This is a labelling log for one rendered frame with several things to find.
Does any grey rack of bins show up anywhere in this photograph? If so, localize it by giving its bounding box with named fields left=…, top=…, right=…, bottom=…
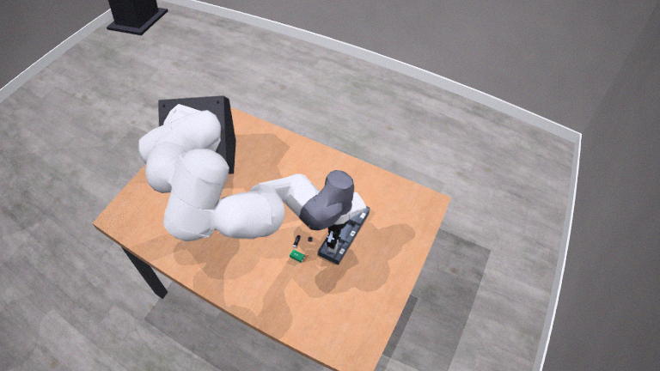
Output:
left=318, top=206, right=370, bottom=265

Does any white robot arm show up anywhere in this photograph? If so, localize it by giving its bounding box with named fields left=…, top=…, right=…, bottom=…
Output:
left=138, top=104, right=366, bottom=241

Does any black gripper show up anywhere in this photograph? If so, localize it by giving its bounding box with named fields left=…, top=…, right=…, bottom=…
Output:
left=326, top=221, right=348, bottom=253

